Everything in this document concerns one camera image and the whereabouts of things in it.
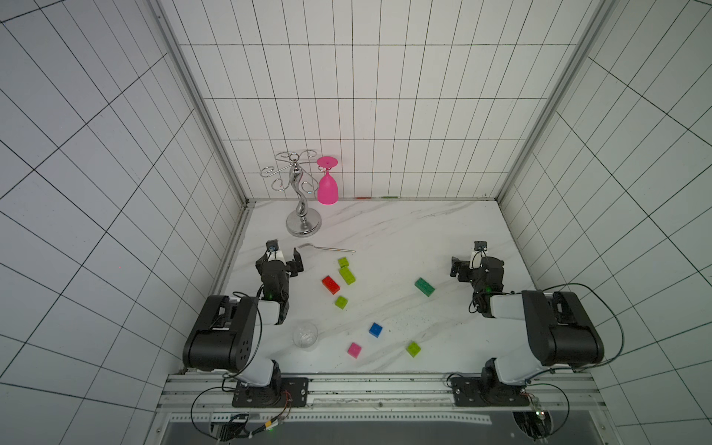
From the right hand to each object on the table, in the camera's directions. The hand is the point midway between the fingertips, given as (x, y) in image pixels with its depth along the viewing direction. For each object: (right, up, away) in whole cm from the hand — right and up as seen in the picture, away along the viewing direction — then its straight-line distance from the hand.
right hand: (470, 254), depth 95 cm
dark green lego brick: (-16, -11, -4) cm, 20 cm away
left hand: (-66, 0, -2) cm, 66 cm away
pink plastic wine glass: (-51, +23, +4) cm, 56 cm away
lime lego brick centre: (-45, -15, -6) cm, 48 cm away
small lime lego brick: (-45, -3, +3) cm, 45 cm away
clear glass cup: (-56, -23, -14) cm, 62 cm away
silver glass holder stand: (-58, +26, -3) cm, 64 cm away
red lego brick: (-49, -10, -3) cm, 50 cm away
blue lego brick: (-34, -22, -12) cm, 42 cm away
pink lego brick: (-41, -26, -16) cm, 51 cm away
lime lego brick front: (-23, -26, -16) cm, 38 cm away
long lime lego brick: (-44, -7, +1) cm, 44 cm away
